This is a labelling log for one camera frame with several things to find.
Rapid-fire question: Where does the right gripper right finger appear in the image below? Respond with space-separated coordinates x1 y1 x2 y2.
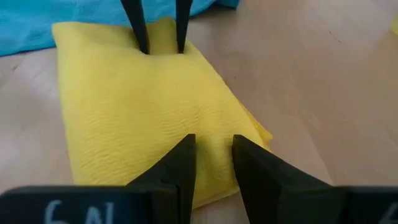
231 134 343 224

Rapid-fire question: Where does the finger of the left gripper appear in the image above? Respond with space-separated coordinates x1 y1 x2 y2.
175 0 193 54
120 0 150 55

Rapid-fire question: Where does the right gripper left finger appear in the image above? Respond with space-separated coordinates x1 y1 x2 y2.
127 133 197 224

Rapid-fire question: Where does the blue microfiber towel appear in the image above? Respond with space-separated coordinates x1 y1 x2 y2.
0 0 240 57

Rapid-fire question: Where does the yellow microfiber towel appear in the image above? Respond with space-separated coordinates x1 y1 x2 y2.
51 17 274 209

